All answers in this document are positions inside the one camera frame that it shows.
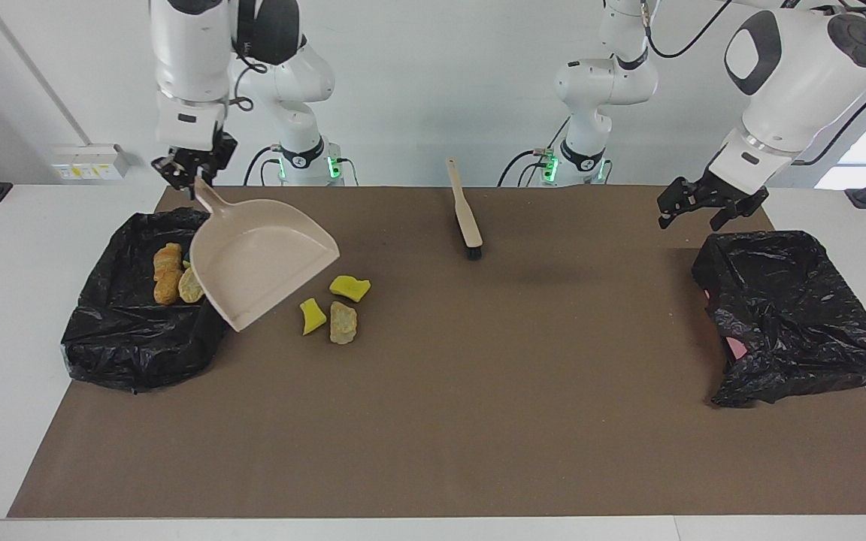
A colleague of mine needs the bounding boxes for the black trash bag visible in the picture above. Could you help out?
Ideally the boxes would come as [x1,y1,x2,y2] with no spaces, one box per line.
[691,230,866,408]

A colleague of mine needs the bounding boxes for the wide yellow sponge piece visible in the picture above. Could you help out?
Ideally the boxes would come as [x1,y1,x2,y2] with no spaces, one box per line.
[329,276,372,303]

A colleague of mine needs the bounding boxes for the brown peanut-shaped bread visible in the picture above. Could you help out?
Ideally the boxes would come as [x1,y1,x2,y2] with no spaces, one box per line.
[153,270,183,306]

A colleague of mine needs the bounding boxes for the black base cable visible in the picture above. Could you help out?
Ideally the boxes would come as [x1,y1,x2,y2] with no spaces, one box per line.
[497,113,614,187]
[244,147,359,186]

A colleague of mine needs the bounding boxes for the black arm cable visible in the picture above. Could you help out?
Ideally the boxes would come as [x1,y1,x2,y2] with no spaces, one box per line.
[226,30,268,113]
[643,0,866,166]

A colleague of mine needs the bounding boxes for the orange striped bread roll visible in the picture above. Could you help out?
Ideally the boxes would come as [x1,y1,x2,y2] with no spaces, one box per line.
[153,243,183,275]

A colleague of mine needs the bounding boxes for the brown table mat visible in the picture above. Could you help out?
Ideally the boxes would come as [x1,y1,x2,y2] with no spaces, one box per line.
[7,186,866,519]

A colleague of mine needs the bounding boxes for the beige plastic dustpan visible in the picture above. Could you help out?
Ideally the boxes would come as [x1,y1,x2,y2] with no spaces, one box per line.
[189,177,341,333]

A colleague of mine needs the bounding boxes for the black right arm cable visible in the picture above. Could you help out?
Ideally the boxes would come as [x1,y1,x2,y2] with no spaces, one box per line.
[226,30,268,113]

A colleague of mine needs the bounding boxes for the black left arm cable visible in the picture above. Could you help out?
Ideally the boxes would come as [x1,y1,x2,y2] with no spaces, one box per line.
[643,0,866,166]

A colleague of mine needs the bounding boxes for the pink plastic bin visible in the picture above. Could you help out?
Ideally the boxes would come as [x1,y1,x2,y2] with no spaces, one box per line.
[704,289,747,360]

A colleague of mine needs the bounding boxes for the black left base cable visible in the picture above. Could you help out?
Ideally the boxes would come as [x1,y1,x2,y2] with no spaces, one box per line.
[497,113,614,187]

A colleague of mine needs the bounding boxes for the white wall conduit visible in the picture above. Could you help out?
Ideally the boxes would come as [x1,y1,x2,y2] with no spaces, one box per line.
[0,0,92,147]

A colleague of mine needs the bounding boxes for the black right base cable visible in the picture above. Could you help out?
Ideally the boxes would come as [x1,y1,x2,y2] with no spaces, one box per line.
[244,147,359,186]

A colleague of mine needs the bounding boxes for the beige hand brush black bristles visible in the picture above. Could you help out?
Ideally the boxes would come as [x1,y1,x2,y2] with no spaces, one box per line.
[445,157,484,261]

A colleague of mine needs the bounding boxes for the small yellow sponge piece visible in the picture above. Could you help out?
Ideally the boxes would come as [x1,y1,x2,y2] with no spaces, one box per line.
[299,298,328,336]

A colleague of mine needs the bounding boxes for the pale rock-like bread chunk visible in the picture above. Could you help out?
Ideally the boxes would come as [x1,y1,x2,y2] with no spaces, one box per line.
[329,301,359,346]

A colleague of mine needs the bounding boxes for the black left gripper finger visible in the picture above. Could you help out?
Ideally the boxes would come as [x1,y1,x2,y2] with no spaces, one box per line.
[710,188,770,231]
[657,179,698,228]

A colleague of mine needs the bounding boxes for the right black trash bag bin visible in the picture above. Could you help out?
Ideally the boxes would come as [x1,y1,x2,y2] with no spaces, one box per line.
[61,209,229,394]

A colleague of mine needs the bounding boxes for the white wall outlet box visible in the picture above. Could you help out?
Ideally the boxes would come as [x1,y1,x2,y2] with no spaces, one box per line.
[52,144,133,181]

